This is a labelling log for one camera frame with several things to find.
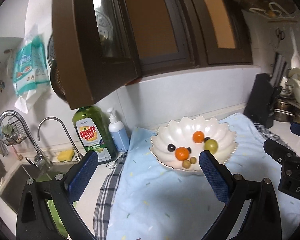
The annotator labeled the blue white pump bottle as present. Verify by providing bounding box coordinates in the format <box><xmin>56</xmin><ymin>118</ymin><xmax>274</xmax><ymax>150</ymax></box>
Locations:
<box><xmin>107</xmin><ymin>107</ymin><xmax>129</xmax><ymax>153</ymax></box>

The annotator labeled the small dark blueberry grape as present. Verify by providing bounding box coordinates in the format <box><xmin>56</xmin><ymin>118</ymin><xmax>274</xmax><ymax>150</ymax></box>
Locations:
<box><xmin>167</xmin><ymin>144</ymin><xmax>176</xmax><ymax>152</ymax></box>

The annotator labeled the small brown longan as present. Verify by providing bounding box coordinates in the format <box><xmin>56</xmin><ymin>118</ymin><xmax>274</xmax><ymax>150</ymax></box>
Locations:
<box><xmin>190</xmin><ymin>157</ymin><xmax>197</xmax><ymax>165</ymax></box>

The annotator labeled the wire sink basket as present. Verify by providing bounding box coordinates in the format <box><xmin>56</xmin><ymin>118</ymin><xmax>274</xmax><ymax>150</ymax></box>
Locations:
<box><xmin>1</xmin><ymin>120</ymin><xmax>27</xmax><ymax>146</ymax></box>

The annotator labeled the light blue cloth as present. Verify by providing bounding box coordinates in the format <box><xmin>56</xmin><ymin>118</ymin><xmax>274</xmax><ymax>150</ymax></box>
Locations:
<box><xmin>106</xmin><ymin>112</ymin><xmax>300</xmax><ymax>240</ymax></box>

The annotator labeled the yellow-brown spotted small fruit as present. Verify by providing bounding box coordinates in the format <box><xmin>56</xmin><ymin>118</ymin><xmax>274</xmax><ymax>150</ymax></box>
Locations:
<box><xmin>182</xmin><ymin>160</ymin><xmax>191</xmax><ymax>169</ymax></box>

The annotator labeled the chrome kitchen faucet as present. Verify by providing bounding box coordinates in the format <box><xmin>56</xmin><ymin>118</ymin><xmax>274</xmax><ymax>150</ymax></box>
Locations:
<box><xmin>0</xmin><ymin>110</ymin><xmax>52</xmax><ymax>168</ymax></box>

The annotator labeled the large green citrus fruit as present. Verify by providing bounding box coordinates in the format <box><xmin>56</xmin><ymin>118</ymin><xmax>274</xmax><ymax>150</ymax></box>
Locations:
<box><xmin>204</xmin><ymin>139</ymin><xmax>218</xmax><ymax>154</ymax></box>

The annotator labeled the black knife block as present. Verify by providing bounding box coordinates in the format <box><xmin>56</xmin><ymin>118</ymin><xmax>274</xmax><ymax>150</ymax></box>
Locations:
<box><xmin>243</xmin><ymin>73</ymin><xmax>282</xmax><ymax>128</ymax></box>

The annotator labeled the yellow sponge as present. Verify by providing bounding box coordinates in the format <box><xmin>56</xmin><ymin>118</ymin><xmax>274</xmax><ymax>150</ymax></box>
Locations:
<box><xmin>57</xmin><ymin>150</ymin><xmax>75</xmax><ymax>162</ymax></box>

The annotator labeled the green dish soap bottle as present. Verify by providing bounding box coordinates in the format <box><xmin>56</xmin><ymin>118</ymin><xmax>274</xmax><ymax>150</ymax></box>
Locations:
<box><xmin>72</xmin><ymin>106</ymin><xmax>117</xmax><ymax>164</ymax></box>

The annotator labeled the teal wipes package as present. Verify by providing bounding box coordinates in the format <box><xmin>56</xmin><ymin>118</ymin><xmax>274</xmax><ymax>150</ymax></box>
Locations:
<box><xmin>12</xmin><ymin>35</ymin><xmax>50</xmax><ymax>114</ymax></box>

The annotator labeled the green plastic basin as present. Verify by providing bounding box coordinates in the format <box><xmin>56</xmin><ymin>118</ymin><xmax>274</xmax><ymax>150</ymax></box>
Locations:
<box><xmin>36</xmin><ymin>172</ymin><xmax>68</xmax><ymax>238</ymax></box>

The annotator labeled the white ladle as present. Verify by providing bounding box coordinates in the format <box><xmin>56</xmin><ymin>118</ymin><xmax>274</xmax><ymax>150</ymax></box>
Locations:
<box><xmin>289</xmin><ymin>27</ymin><xmax>300</xmax><ymax>68</ymax></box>

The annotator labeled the white scalloped ceramic bowl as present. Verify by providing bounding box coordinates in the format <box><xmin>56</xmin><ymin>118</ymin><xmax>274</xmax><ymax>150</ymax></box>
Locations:
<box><xmin>149</xmin><ymin>116</ymin><xmax>238</xmax><ymax>176</ymax></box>

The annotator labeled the orange tangerine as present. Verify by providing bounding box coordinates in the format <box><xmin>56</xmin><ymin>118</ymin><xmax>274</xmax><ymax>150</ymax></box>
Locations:
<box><xmin>174</xmin><ymin>147</ymin><xmax>190</xmax><ymax>161</ymax></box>
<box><xmin>192</xmin><ymin>131</ymin><xmax>205</xmax><ymax>144</ymax></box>

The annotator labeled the stainless steel pot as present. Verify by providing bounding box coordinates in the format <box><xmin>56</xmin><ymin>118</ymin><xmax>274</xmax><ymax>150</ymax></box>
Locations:
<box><xmin>274</xmin><ymin>98</ymin><xmax>300</xmax><ymax>124</ymax></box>

